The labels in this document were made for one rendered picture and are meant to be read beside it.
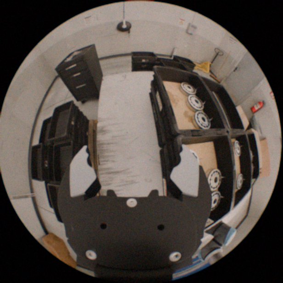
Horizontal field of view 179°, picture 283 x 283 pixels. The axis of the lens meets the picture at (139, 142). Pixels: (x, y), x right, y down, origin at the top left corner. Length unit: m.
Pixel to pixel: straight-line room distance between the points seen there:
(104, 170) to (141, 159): 0.20
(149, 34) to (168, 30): 0.63
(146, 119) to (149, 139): 0.12
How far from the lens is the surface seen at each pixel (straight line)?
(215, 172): 0.47
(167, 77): 0.60
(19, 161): 2.68
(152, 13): 3.32
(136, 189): 0.48
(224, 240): 0.71
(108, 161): 0.49
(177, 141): 0.27
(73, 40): 3.47
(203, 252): 0.73
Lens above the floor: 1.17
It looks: 75 degrees down
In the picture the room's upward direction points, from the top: 10 degrees clockwise
